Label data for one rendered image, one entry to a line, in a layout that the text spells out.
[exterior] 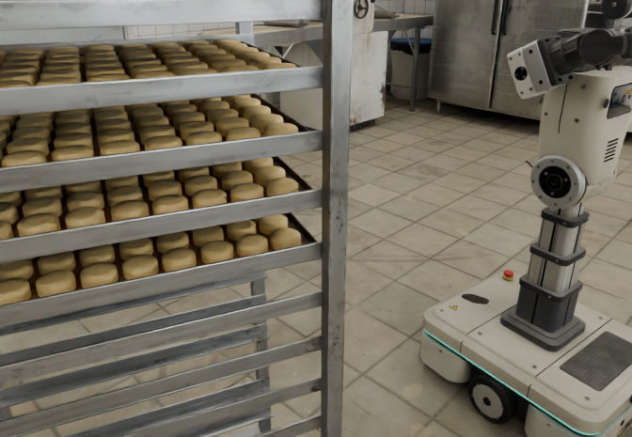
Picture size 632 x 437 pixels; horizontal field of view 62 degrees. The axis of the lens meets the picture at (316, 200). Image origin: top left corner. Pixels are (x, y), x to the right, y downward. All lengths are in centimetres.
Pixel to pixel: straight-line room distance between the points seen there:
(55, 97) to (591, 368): 163
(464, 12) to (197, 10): 470
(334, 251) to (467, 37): 457
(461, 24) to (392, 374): 386
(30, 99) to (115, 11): 14
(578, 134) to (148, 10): 121
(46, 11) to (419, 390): 170
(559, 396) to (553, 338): 21
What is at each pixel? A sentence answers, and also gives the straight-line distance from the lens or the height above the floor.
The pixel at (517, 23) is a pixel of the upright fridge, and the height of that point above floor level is 95.
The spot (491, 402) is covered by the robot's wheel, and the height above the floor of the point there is 9.
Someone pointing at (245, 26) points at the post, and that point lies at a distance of 113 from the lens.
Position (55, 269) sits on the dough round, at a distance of 86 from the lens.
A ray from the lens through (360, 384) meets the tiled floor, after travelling 201.
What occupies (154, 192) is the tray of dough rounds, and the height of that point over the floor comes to 106.
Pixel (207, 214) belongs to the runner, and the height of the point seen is 106.
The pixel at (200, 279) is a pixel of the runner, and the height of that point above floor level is 95.
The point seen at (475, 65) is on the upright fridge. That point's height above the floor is 56.
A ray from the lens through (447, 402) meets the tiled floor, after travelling 199.
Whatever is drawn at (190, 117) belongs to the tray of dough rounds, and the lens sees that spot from 87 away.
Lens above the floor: 136
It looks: 24 degrees down
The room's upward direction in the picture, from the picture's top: straight up
